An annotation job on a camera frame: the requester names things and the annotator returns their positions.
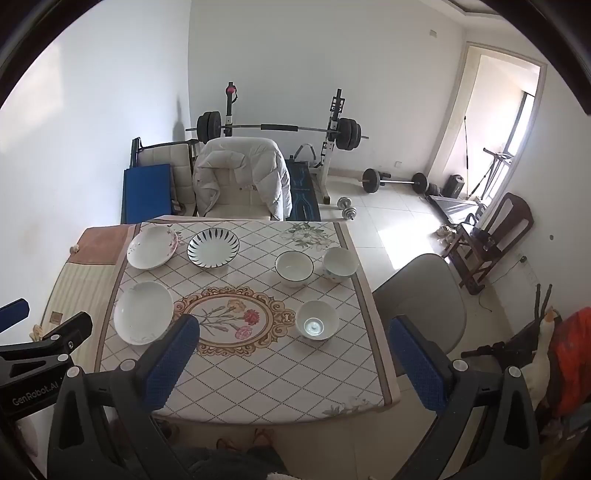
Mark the white weight rack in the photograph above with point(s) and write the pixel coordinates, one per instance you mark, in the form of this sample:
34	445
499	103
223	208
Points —
329	157

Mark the blue leaf pattern plate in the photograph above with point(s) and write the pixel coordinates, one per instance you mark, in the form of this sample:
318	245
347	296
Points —
213	248

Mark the person's foot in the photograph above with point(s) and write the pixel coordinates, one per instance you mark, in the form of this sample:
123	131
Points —
263	438
228	444

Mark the door frame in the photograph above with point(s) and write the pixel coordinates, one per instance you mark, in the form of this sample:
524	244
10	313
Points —
450	115

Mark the short barbell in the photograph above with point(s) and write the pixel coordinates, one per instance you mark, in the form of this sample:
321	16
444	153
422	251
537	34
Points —
395	182

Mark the beige slippers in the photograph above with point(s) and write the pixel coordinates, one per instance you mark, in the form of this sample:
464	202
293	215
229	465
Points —
444	231

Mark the grey chair seat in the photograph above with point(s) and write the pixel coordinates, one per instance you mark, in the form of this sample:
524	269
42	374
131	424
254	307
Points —
425	295

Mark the plain white bowl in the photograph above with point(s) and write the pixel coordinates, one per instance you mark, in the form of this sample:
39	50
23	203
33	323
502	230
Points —
317	321

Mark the white plush goose toy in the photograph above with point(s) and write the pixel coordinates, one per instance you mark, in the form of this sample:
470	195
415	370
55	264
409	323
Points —
541	364

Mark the person's right foot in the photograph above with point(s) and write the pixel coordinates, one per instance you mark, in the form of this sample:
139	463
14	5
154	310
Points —
263	438

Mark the red floral white plate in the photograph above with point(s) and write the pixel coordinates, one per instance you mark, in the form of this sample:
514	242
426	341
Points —
150	249

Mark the long barbell with black weights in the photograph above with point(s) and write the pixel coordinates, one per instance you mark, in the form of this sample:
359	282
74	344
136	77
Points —
277	126

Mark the dark blue patterned bench pad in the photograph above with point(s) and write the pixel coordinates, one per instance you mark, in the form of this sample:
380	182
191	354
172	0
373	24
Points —
304	194

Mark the person's left foot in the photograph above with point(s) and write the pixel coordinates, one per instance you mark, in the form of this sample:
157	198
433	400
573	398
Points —
228	444

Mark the dark wooden chair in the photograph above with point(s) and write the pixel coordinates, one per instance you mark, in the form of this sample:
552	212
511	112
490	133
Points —
512	221

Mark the red flower pattern plate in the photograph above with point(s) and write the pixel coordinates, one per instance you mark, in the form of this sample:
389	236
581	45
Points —
143	313

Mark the black metal frame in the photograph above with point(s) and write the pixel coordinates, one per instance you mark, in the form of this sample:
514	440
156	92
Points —
498	347

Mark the black pole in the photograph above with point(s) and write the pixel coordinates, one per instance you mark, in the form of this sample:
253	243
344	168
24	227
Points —
466	147

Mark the blue dotted white bowl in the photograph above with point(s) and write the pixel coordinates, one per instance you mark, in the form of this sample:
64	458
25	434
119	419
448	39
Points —
339	264

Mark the black rimmed white bowl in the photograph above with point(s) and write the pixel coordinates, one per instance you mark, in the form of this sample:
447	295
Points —
294	268

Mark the person's legs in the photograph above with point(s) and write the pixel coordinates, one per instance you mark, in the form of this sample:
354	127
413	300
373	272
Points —
231	464

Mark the chrome dumbbell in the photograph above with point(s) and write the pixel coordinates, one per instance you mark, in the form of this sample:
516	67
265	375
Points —
347	208

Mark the cream folded padded chair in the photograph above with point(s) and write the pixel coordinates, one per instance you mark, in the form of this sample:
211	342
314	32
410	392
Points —
173	161

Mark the beige striped mat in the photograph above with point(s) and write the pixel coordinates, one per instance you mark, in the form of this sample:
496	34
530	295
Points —
83	286

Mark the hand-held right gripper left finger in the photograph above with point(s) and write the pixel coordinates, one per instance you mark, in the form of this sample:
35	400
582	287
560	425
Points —
173	364

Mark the table with patterned cloth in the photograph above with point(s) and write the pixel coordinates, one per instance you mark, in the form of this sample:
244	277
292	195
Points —
277	369

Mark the white puffer jacket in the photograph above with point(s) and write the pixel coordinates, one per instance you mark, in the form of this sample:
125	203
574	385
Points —
231	157

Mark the dark flat exercise board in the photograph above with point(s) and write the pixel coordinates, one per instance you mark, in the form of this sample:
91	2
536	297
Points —
455	207

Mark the metal stand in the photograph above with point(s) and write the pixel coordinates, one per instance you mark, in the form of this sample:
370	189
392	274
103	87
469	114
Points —
496	157

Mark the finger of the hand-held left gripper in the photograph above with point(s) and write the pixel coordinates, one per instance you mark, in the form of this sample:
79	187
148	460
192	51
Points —
14	314
64	333

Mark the red bag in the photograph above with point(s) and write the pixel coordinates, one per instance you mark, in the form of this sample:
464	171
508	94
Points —
572	360

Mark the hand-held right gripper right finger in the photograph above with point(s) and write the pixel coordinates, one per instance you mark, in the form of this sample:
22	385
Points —
415	369

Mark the blue foam mat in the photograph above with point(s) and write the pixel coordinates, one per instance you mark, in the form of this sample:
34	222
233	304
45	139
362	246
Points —
145	191

